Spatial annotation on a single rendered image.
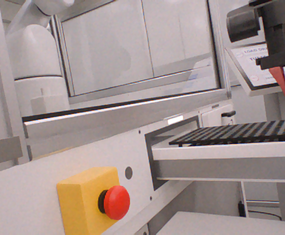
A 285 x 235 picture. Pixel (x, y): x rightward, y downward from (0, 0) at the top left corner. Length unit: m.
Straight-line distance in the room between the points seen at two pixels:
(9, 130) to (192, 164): 0.31
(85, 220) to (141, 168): 0.19
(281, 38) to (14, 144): 0.53
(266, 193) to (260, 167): 1.99
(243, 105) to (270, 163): 1.86
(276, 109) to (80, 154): 1.25
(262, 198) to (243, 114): 0.70
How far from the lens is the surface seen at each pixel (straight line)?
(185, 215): 0.56
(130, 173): 0.47
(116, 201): 0.33
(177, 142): 0.55
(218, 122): 0.88
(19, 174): 0.33
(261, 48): 1.55
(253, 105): 2.30
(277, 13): 0.64
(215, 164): 0.49
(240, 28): 0.64
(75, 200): 0.33
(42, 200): 0.35
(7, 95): 0.33
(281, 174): 0.47
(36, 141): 0.34
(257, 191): 2.46
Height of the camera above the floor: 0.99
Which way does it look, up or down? 3 degrees down
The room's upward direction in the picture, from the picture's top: 10 degrees counter-clockwise
